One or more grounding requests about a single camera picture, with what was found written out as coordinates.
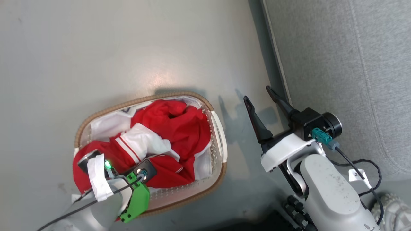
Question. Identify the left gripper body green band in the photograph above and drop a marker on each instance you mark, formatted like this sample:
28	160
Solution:
138	200

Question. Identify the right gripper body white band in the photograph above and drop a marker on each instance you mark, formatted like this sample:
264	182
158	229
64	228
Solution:
282	150

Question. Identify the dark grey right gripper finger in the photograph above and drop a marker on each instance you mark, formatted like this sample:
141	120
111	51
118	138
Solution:
258	125
282	103

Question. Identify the red and white jersey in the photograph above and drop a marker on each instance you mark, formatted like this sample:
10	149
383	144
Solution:
179	128

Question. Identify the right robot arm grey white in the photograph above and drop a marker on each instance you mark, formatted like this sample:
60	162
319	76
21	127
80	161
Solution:
330	192

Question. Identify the white basket with woven rim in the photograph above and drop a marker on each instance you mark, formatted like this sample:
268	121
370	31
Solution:
192	192

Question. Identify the white cloth basket liner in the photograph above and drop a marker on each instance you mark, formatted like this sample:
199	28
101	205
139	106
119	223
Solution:
106	123

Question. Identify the white tape strip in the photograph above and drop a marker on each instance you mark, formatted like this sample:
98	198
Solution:
98	178

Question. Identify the grey fabric sofa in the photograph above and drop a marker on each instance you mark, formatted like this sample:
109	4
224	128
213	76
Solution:
337	64

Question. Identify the grey speckled knit object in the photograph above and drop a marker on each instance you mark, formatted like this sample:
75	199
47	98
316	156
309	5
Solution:
395	213

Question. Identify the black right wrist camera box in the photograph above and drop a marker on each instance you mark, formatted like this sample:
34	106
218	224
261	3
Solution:
308	120

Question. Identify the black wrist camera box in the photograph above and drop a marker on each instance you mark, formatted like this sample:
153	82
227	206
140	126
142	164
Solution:
149	166
308	120

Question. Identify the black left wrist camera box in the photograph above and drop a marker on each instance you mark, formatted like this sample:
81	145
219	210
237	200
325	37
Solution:
149	166

